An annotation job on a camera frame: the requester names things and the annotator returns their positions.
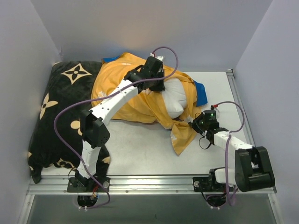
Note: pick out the aluminium front frame rail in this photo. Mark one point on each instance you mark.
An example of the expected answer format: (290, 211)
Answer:
(121, 185)

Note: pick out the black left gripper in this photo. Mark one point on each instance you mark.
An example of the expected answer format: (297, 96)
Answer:
(154, 84)

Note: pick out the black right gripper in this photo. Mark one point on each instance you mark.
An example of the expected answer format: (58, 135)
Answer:
(195, 123)

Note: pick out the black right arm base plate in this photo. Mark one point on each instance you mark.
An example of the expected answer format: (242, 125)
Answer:
(206, 184)

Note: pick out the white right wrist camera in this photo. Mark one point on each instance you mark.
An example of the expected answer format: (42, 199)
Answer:
(215, 108)

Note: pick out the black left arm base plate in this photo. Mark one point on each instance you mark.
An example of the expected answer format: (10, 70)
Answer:
(74, 186)

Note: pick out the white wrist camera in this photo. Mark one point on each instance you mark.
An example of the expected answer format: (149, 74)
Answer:
(161, 58)
(215, 108)

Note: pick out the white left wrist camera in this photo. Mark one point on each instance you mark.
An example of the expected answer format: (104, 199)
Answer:
(161, 58)

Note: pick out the blue and orange pillowcase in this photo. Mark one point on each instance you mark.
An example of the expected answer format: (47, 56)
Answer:
(148, 106)

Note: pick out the white pillow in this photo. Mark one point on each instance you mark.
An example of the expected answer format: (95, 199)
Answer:
(174, 97)

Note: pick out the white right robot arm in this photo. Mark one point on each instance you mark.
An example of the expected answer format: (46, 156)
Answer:
(252, 168)

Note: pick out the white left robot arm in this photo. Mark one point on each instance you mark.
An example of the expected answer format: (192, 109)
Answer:
(93, 123)

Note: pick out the aluminium right frame rail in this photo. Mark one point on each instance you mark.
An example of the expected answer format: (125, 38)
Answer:
(243, 112)

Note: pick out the aluminium frame rail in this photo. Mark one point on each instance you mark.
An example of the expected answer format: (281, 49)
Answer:
(243, 112)
(121, 185)

